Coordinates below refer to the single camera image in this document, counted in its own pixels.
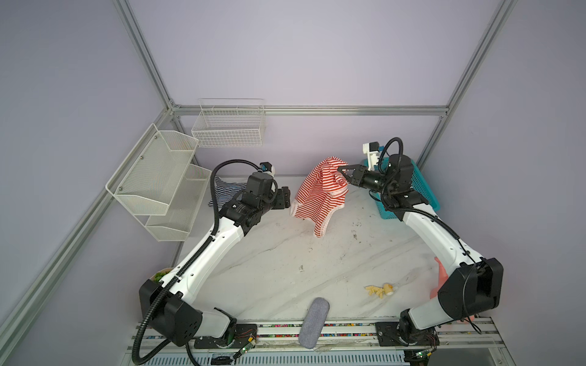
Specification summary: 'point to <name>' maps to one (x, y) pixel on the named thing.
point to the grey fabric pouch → (314, 319)
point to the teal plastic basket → (418, 182)
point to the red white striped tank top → (323, 191)
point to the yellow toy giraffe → (387, 288)
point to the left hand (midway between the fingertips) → (279, 195)
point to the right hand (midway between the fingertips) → (333, 172)
